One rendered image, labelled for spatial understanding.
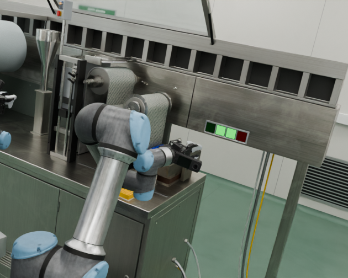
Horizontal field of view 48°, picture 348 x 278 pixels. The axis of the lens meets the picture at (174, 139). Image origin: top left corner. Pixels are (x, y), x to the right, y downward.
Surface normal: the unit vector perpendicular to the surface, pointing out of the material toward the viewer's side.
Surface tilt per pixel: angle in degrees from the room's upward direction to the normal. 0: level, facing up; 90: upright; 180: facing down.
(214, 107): 90
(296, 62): 90
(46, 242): 8
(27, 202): 90
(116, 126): 64
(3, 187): 90
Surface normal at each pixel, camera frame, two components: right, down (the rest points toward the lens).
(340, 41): -0.45, 0.17
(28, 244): 0.05, -0.97
